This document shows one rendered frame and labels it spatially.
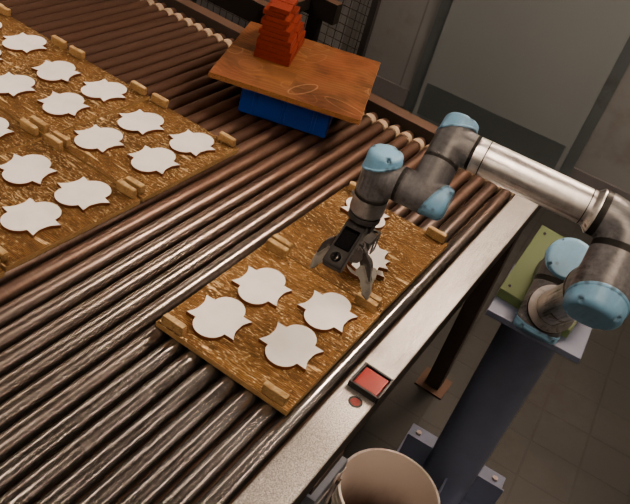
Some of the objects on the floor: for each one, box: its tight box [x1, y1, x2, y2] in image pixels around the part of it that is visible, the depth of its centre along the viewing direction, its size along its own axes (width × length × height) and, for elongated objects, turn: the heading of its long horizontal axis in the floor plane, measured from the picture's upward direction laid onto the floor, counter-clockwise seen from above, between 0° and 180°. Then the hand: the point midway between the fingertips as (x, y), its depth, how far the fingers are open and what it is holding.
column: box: [397, 264, 592, 504], centre depth 235 cm, size 38×38×87 cm
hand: (336, 285), depth 169 cm, fingers open, 14 cm apart
